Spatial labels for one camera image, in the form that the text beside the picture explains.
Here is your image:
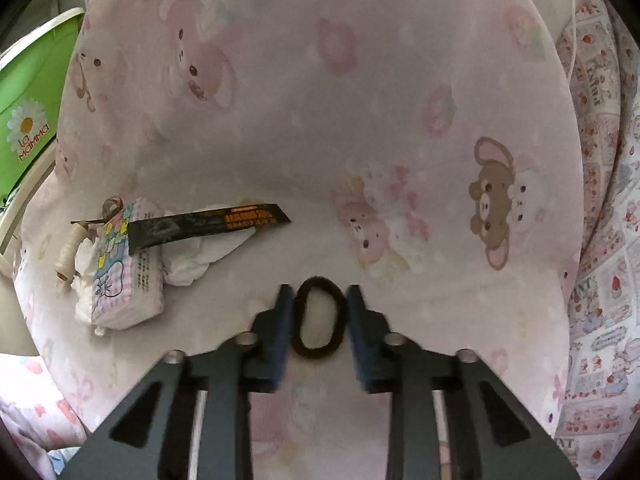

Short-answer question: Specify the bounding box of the dark brown hair tie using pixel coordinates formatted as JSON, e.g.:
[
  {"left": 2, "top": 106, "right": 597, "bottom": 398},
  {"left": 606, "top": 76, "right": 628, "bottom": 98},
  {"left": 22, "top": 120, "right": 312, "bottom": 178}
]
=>
[{"left": 290, "top": 275, "right": 350, "bottom": 360}]

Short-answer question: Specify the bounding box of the pastel tissue packet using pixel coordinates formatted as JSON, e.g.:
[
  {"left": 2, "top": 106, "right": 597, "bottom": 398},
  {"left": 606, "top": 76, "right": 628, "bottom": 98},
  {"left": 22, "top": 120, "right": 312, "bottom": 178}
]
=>
[{"left": 91, "top": 198, "right": 164, "bottom": 330}]

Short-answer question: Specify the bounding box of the white tissue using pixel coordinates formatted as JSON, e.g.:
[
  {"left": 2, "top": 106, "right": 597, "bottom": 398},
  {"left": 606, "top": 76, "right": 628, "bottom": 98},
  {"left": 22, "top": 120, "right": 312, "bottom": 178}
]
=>
[{"left": 70, "top": 229, "right": 255, "bottom": 336}]

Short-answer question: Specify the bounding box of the black orange snack wrapper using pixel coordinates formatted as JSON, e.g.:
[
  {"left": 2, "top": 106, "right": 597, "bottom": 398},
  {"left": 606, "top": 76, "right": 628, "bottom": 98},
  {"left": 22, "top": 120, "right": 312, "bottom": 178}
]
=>
[{"left": 69, "top": 202, "right": 292, "bottom": 256}]

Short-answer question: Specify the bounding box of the strawberry print quilt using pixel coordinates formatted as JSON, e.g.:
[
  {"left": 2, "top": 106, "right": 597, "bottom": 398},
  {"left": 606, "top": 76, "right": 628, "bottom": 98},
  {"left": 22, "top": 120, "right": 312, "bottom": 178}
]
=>
[{"left": 555, "top": 0, "right": 639, "bottom": 479}]

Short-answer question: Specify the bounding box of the cream thread spool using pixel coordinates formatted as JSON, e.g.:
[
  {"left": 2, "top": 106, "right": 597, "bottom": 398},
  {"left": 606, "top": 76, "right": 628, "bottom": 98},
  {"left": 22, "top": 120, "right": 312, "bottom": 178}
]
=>
[{"left": 54, "top": 222, "right": 89, "bottom": 282}]

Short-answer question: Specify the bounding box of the pink cartoon print bedsheet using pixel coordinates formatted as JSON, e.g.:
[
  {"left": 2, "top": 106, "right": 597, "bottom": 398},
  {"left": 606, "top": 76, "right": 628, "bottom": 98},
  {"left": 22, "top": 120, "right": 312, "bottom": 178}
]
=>
[{"left": 1, "top": 0, "right": 582, "bottom": 479}]

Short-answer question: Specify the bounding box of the green plastic storage box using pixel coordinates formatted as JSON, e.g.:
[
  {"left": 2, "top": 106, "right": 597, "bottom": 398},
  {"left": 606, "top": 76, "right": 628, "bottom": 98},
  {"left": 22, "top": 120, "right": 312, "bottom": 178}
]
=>
[{"left": 0, "top": 8, "right": 85, "bottom": 200}]

